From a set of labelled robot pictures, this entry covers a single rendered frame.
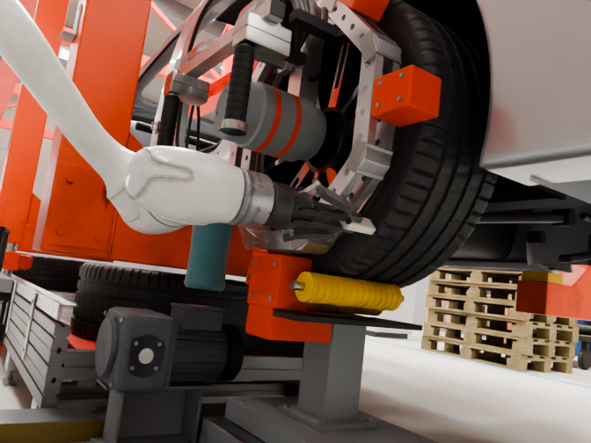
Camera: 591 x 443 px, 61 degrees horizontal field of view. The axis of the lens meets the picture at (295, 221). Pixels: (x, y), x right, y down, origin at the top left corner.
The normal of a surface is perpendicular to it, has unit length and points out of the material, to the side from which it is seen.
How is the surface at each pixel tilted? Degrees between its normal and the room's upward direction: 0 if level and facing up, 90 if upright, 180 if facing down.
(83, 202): 90
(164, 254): 90
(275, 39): 90
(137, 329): 90
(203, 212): 142
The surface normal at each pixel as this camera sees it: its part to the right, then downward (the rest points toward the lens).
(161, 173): 0.29, -0.14
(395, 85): -0.82, -0.17
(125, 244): 0.56, -0.04
